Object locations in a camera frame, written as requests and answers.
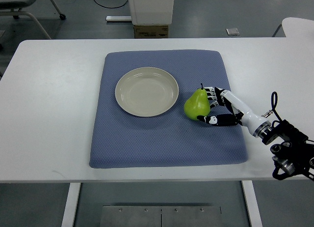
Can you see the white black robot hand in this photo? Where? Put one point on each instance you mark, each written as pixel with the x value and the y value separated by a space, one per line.
pixel 240 113

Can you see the green pear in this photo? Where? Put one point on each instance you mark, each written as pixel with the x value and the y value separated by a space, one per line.
pixel 197 104

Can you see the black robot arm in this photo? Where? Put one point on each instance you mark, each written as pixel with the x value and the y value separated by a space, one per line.
pixel 295 155

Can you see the small grey floor plate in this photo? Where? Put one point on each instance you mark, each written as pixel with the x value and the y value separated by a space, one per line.
pixel 232 32

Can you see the beige round plate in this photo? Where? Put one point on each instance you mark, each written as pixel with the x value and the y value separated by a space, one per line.
pixel 146 91

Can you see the white right table leg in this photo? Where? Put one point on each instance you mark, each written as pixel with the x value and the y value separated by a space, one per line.
pixel 251 203

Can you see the white table leg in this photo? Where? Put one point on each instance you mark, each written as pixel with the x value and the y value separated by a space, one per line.
pixel 71 205
pixel 251 203

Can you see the white round side table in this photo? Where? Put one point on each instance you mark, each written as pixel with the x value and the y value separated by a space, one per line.
pixel 296 27

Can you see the blue fabric mat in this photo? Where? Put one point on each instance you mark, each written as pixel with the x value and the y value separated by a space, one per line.
pixel 121 140

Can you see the brown cardboard box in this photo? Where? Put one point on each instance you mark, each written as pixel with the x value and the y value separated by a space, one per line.
pixel 151 32

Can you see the white left table leg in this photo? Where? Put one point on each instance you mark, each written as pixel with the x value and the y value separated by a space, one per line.
pixel 71 205

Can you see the grey chair with casters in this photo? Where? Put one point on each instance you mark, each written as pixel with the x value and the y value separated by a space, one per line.
pixel 15 9

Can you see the white pedestal column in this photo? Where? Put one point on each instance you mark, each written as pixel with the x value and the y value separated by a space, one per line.
pixel 151 12

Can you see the metal base plate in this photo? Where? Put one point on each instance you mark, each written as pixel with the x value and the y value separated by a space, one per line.
pixel 161 216

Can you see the aluminium floor rail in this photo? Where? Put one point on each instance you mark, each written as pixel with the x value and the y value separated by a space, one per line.
pixel 118 19

